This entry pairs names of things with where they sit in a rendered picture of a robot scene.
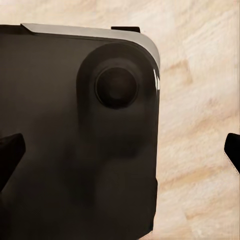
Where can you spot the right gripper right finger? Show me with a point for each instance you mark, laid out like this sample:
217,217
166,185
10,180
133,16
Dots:
232,149

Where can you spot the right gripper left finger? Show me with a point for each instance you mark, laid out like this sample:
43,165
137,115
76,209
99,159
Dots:
12,150

